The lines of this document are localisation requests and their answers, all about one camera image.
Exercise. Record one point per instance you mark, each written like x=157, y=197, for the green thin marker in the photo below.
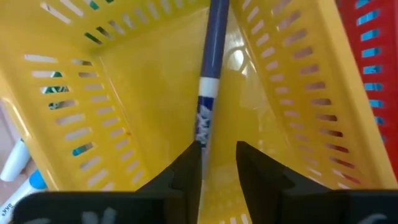
x=14, y=161

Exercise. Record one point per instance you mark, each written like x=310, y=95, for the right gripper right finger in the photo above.
x=258, y=180

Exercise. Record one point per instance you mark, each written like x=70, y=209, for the yellow plastic basket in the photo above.
x=149, y=93

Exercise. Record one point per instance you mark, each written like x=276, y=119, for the blue highlighter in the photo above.
x=370, y=51

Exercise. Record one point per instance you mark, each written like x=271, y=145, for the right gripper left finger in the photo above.
x=186, y=174

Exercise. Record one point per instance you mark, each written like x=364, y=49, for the green plastic basket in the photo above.
x=92, y=38

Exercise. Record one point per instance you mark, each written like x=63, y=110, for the red plastic basket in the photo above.
x=390, y=37

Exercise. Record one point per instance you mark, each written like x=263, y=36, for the navy thin marker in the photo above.
x=214, y=46

